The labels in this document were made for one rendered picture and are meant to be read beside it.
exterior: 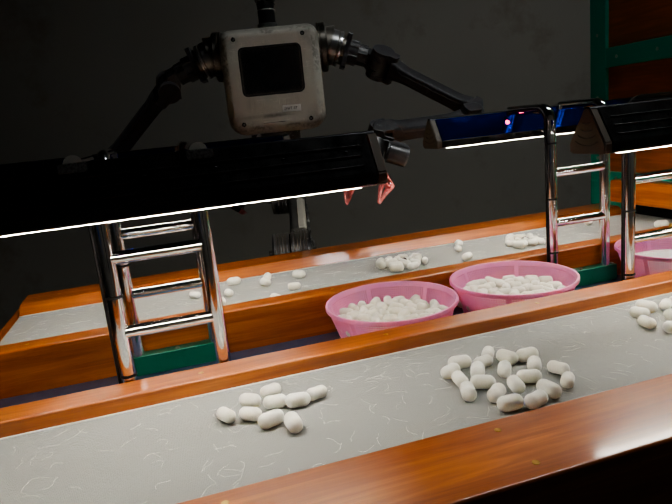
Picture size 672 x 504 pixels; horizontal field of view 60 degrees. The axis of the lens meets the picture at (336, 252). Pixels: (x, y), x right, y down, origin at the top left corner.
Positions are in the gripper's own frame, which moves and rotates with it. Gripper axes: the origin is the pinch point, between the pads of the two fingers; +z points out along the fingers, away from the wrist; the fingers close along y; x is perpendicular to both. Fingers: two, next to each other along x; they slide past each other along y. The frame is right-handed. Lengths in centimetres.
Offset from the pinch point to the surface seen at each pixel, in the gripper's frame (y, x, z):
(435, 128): -22.8, 14.3, -11.3
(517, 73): -3, -151, -175
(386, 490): -44, 65, 73
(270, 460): -27, 61, 72
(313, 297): -4.1, 20.4, 36.1
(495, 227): -27.7, -36.8, -11.1
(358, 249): 5.0, -13.2, 8.3
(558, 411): -58, 49, 60
